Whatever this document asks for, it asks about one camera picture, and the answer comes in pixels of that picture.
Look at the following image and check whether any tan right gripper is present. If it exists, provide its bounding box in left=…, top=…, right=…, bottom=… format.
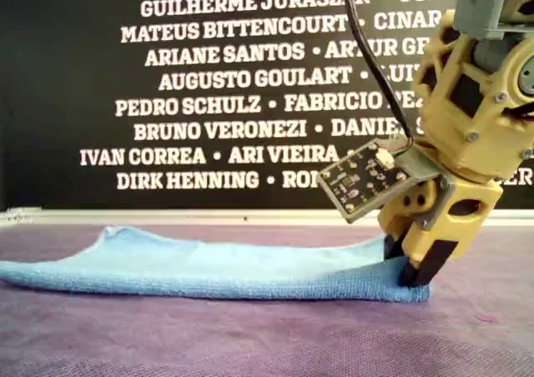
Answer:
left=378, top=172, right=504, bottom=287

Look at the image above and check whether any blue microfiber cloth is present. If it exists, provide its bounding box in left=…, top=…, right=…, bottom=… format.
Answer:
left=0, top=225, right=431, bottom=305

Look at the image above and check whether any purple fabric table mat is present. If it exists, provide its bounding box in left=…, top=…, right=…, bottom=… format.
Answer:
left=0, top=224, right=534, bottom=377

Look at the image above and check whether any black banner with white names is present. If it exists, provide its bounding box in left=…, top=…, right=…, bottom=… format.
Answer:
left=0, top=0, right=534, bottom=211

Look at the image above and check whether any black wrist camera circuit board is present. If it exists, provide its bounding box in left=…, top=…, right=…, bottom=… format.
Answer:
left=319, top=138, right=456, bottom=228

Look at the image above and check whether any aluminium frame rail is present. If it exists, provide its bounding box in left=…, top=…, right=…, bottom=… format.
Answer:
left=0, top=208, right=534, bottom=228

